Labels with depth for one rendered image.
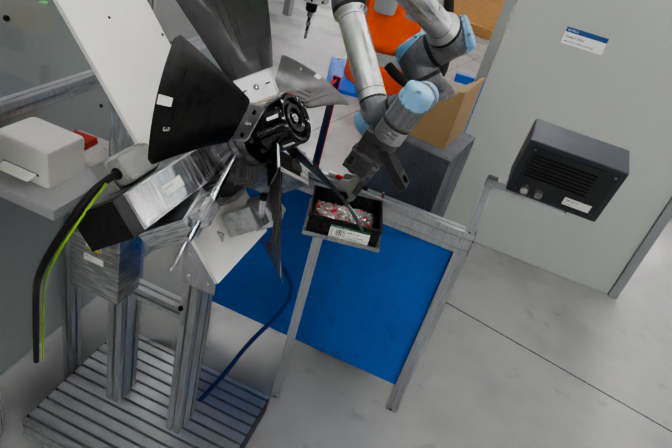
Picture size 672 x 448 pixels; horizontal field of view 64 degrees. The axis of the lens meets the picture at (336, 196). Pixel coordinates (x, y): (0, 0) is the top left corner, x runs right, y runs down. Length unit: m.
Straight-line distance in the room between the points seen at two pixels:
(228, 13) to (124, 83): 0.27
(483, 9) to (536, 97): 6.19
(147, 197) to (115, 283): 0.49
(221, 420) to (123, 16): 1.30
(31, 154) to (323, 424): 1.34
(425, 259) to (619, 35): 1.64
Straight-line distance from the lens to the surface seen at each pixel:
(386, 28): 5.05
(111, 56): 1.29
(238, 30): 1.26
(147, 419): 1.99
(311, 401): 2.20
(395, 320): 1.99
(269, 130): 1.19
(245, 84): 1.25
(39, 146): 1.51
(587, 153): 1.57
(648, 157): 3.20
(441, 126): 1.84
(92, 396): 2.05
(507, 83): 3.04
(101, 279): 1.53
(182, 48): 1.01
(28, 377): 2.23
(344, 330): 2.09
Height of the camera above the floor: 1.71
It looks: 30 degrees down
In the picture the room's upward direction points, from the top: 16 degrees clockwise
